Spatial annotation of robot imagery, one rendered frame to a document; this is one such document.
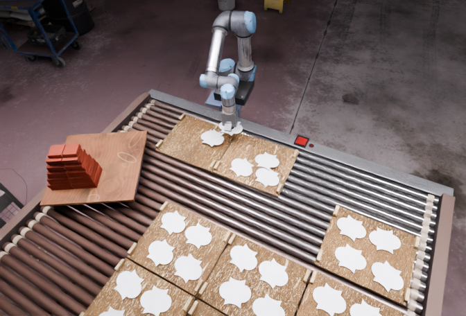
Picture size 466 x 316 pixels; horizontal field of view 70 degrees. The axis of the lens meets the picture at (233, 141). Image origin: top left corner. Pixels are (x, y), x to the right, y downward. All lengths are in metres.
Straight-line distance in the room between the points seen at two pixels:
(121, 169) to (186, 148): 0.42
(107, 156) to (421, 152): 2.78
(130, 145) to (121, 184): 0.28
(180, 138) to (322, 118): 1.88
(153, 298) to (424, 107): 3.31
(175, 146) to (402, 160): 2.18
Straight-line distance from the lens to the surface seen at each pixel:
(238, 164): 1.98
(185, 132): 2.21
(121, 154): 2.06
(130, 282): 1.75
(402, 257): 1.84
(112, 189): 1.92
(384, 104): 3.97
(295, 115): 3.63
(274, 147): 2.07
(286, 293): 1.66
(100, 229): 1.96
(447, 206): 2.06
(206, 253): 1.73
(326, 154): 2.10
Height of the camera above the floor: 2.51
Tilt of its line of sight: 48 degrees down
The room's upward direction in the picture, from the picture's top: 5 degrees counter-clockwise
